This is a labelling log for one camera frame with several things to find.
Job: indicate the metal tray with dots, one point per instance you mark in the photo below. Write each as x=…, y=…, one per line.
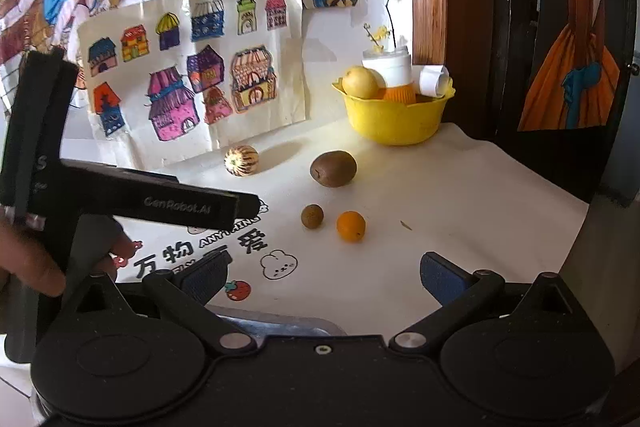
x=290, y=324

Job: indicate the small brown longan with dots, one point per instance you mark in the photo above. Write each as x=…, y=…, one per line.
x=312, y=216

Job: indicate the white paper roll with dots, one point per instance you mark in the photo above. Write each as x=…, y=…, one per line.
x=434, y=81

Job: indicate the brown kiwi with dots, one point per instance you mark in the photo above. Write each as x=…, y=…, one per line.
x=333, y=168

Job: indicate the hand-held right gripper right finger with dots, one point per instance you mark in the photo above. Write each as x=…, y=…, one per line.
x=442, y=278

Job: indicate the yellow flower twigs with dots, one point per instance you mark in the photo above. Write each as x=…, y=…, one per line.
x=381, y=34

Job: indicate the orange dress painting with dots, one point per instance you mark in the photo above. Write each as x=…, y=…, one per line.
x=575, y=72

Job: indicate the houses drawing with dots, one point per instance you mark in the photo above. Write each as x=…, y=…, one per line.
x=140, y=72

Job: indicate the person's left hand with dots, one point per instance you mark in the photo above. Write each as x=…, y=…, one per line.
x=30, y=259

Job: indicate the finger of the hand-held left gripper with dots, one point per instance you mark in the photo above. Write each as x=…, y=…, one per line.
x=242, y=209

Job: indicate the yellow plastic bowl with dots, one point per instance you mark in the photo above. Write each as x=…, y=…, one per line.
x=395, y=122

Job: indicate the white printed tablecloth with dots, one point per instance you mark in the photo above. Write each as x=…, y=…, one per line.
x=475, y=217

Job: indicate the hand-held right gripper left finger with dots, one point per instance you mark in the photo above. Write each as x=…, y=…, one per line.
x=207, y=276

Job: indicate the orange ribbed cup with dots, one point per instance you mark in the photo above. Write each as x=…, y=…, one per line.
x=400, y=94

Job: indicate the small striped pepino melon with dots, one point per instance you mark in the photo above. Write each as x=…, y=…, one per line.
x=241, y=161

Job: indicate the small orange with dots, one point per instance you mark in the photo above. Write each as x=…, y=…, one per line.
x=350, y=227

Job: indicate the white jar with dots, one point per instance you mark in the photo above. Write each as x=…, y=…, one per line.
x=390, y=67

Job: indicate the yellow pear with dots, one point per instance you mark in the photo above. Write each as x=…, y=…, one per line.
x=360, y=83

